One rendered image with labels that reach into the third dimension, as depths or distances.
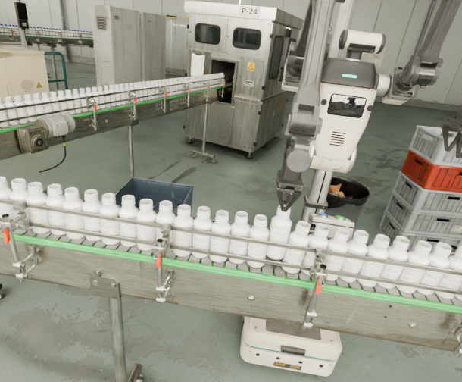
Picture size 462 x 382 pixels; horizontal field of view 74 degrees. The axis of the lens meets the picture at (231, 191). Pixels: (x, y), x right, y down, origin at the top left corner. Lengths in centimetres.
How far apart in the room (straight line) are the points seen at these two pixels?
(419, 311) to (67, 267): 110
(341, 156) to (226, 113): 336
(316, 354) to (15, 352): 160
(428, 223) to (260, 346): 203
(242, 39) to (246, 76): 46
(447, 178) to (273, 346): 205
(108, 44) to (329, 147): 579
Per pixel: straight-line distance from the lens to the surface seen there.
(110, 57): 680
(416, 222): 322
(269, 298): 102
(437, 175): 306
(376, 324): 113
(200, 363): 196
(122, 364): 151
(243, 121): 457
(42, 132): 228
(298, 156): 75
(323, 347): 185
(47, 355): 212
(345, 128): 142
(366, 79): 149
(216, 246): 94
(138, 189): 164
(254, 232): 91
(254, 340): 179
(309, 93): 82
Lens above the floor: 163
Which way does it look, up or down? 26 degrees down
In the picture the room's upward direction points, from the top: 7 degrees clockwise
